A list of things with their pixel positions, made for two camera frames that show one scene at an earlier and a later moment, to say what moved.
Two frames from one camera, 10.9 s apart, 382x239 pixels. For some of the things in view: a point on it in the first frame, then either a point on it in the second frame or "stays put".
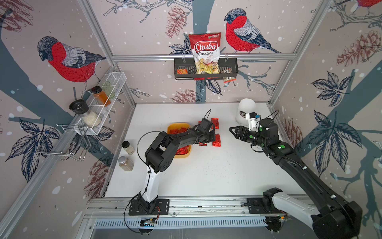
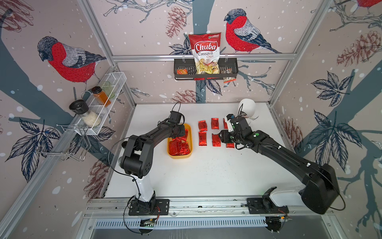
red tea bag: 215,121 stays put
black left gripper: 213,137 to 182,131
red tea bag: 217,142 stays put
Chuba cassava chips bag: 205,48 stays put
